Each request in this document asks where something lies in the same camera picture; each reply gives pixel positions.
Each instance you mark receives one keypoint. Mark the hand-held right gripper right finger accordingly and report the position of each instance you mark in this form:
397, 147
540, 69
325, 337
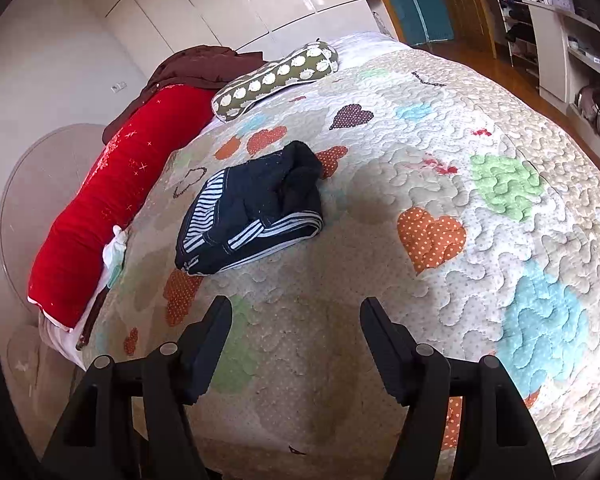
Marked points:
387, 355

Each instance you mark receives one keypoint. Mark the glossy white wardrobe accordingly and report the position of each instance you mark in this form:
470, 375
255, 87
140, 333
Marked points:
205, 0

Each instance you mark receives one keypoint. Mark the rack of clothes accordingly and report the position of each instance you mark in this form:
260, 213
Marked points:
515, 5

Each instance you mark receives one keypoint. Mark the black pants with green print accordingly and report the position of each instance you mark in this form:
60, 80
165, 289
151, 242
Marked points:
260, 195

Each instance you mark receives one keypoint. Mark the white shelf unit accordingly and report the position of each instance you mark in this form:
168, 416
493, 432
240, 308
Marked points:
550, 55

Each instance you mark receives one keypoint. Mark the white wall socket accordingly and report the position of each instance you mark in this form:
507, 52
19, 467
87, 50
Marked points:
118, 87

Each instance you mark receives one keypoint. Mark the patchwork heart quilt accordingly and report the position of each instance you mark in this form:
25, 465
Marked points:
380, 270

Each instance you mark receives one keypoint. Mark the teal panel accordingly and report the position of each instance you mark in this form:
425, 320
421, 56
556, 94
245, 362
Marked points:
415, 0

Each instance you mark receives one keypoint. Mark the round glass table top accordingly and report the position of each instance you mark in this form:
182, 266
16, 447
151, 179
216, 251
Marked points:
35, 195

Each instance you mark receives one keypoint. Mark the small white cloth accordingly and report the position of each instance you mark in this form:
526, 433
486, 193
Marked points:
114, 250

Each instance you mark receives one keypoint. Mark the dark brown cloth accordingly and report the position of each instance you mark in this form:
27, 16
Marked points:
200, 62

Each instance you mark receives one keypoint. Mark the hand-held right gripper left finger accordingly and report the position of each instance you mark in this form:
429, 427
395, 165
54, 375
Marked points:
205, 355

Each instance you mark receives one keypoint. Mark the olive dotted pillow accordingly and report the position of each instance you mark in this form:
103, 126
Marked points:
275, 72

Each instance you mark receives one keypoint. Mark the wooden door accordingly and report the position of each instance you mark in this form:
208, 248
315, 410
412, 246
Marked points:
467, 5

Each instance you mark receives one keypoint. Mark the long red pillow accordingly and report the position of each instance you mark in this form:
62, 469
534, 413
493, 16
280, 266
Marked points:
95, 210

